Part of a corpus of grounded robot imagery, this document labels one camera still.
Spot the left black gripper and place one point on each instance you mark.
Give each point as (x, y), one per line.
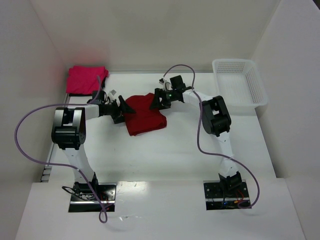
(117, 111)

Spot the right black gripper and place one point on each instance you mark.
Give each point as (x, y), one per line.
(161, 98)

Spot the dark red t-shirt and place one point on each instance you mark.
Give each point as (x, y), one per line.
(144, 119)

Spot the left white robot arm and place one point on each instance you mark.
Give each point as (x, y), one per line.
(69, 133)

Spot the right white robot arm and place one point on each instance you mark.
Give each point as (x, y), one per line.
(214, 119)

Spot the folded pink t-shirt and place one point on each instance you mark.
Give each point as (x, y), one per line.
(83, 80)

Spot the white plastic basket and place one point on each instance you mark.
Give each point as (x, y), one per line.
(239, 83)

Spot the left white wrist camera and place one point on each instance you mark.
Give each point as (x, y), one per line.
(111, 96)

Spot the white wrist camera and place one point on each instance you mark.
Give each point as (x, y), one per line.
(166, 85)
(111, 96)

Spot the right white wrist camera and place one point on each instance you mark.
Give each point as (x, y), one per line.
(166, 85)

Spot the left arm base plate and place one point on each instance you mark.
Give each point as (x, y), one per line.
(83, 200)

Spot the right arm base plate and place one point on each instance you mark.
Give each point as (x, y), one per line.
(215, 199)

